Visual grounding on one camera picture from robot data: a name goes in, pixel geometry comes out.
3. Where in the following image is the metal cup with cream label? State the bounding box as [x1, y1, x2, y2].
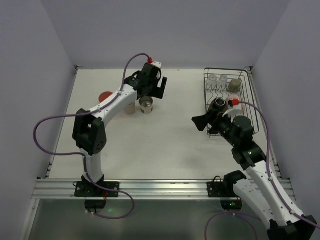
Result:
[139, 96, 154, 115]

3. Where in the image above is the beige plastic cup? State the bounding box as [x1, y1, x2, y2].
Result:
[123, 101, 136, 115]

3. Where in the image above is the tall pink plastic cup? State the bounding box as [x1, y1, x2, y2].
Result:
[98, 91, 113, 103]

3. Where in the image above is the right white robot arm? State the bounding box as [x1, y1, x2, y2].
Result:
[191, 111, 317, 240]

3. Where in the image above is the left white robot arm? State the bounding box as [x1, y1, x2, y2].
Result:
[72, 61, 168, 186]

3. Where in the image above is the black mug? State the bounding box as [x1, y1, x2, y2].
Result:
[207, 97, 227, 114]

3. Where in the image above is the pink ceramic mug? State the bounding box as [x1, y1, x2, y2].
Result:
[225, 94, 246, 113]

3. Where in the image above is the left clear glass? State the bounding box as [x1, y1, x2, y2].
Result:
[206, 74, 218, 89]

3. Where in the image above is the clear glass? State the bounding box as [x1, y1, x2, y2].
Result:
[217, 75, 228, 89]
[206, 74, 218, 89]

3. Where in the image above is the grey-green ceramic cup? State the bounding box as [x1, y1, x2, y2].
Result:
[228, 78, 242, 93]

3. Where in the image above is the right clear glass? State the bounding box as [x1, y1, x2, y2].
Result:
[217, 75, 228, 89]

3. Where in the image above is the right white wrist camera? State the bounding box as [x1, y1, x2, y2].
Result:
[222, 104, 245, 118]

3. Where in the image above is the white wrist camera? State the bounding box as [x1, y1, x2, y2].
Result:
[222, 104, 245, 118]
[151, 61, 162, 69]

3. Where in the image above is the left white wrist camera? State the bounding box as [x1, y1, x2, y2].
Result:
[151, 61, 162, 69]

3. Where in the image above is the wire dish rack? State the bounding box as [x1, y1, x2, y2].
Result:
[203, 67, 260, 138]

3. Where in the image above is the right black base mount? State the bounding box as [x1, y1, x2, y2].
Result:
[206, 170, 247, 212]

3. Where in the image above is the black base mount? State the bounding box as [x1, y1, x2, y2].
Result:
[73, 178, 120, 213]
[206, 170, 247, 212]

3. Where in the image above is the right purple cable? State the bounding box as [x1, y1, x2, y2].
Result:
[204, 98, 320, 240]

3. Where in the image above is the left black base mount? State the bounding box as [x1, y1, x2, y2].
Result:
[73, 178, 120, 213]

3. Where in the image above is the aluminium mounting rail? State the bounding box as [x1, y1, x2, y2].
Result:
[33, 177, 296, 201]

